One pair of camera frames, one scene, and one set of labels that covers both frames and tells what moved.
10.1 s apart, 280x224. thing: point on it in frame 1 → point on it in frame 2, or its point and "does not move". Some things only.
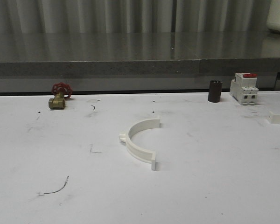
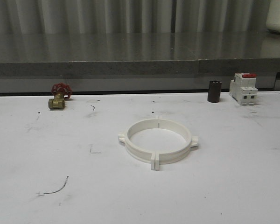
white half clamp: x=136 y=151 does not move
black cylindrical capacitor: x=215 y=89 does not move
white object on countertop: x=278 y=17 does not move
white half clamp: x=274 y=118 → x=163 y=158
